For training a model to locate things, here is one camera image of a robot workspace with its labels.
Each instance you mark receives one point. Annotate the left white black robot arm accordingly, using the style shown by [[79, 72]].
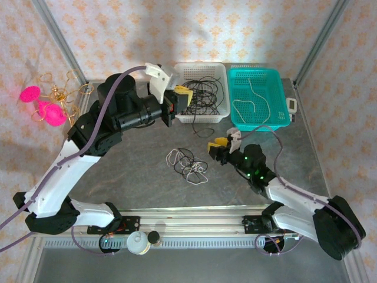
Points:
[[59, 179]]

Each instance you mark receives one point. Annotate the white plastic basket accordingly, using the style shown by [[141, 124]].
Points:
[[206, 68]]

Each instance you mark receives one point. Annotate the teal plastic basket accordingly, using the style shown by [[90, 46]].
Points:
[[244, 88]]

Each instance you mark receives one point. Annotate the small black device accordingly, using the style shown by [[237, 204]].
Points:
[[292, 118]]

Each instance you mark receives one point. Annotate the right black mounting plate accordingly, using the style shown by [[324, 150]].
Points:
[[250, 225]]

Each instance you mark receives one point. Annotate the black mounting plate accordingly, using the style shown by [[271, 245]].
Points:
[[131, 224], [250, 225]]

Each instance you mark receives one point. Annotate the small white timer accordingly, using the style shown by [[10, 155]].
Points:
[[291, 104]]

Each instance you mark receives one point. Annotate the pink plush ornament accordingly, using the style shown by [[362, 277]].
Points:
[[51, 113]]

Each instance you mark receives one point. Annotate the black round cap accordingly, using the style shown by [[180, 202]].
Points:
[[153, 236]]

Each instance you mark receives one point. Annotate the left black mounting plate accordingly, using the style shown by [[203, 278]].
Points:
[[131, 224]]

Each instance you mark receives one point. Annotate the white round tin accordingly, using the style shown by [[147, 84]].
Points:
[[138, 241]]

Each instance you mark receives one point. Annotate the aluminium table edge rail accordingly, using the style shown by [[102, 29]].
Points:
[[84, 100], [315, 147]]

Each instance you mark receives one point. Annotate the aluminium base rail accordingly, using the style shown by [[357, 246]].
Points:
[[191, 221]]

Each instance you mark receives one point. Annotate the aluminium frame post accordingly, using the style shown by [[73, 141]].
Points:
[[63, 44], [319, 44]]

